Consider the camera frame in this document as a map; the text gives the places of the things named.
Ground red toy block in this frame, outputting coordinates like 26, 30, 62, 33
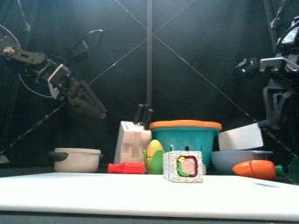
107, 161, 147, 175

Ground dark green toy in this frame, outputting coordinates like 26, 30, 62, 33
288, 157, 299, 186

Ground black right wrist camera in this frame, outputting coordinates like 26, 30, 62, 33
233, 57, 262, 78

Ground teal basket with orange rim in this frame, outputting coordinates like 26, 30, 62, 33
149, 119, 224, 169

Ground yellow toy corn green husk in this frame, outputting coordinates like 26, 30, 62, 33
143, 138, 167, 176

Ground pale grey bowl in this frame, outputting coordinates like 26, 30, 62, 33
210, 149, 276, 175

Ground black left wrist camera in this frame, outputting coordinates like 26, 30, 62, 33
65, 28, 106, 66

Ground white cutting board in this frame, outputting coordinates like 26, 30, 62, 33
0, 171, 299, 223

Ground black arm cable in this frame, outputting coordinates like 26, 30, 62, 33
17, 71, 54, 99

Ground speckled sushi roll cube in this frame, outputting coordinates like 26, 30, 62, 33
162, 150, 206, 185

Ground black toy knife handle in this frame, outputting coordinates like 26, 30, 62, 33
134, 103, 145, 124
145, 108, 155, 131

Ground orange toy carrot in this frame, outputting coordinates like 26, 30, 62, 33
232, 159, 286, 181

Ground white pot grey handles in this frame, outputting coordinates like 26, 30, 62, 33
49, 147, 105, 174

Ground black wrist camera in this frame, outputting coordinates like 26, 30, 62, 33
233, 57, 262, 78
65, 28, 106, 66

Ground vertical metal frame pole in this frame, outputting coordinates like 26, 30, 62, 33
146, 0, 155, 109

